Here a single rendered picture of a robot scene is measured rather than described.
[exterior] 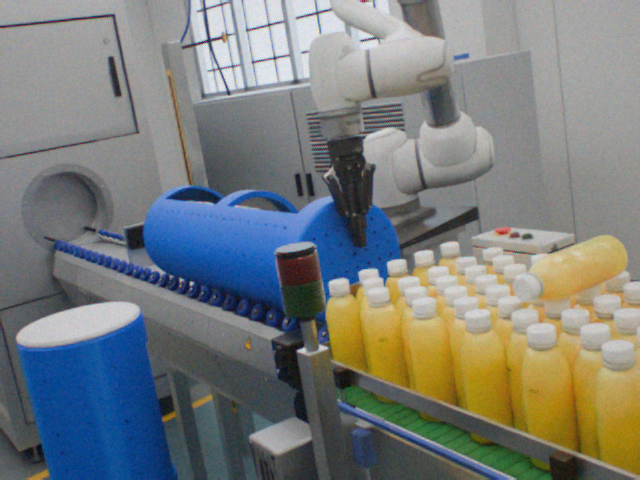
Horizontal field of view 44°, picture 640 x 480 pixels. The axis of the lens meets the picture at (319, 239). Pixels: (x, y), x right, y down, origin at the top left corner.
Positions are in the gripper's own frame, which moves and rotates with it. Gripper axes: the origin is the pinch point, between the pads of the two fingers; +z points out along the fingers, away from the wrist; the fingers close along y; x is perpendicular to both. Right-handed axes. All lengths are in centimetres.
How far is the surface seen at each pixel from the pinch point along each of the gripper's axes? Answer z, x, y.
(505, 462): 26, -57, -20
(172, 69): -44, 146, 29
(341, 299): 8.7, -13.7, -15.8
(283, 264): -8, -39, -41
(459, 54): -32, 125, 153
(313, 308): -1, -41, -39
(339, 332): 14.8, -14.0, -17.7
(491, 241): 6.5, -16.7, 22.0
